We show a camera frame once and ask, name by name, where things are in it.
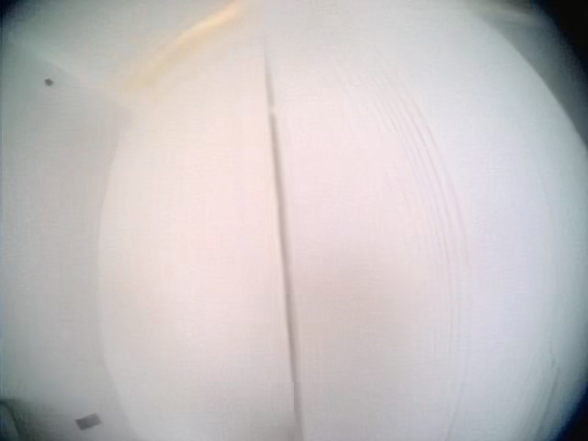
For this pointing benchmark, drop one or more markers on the white cabinet door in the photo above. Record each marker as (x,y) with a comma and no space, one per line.
(413,239)

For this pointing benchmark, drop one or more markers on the small grey wall plate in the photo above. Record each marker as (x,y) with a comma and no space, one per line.
(87,421)

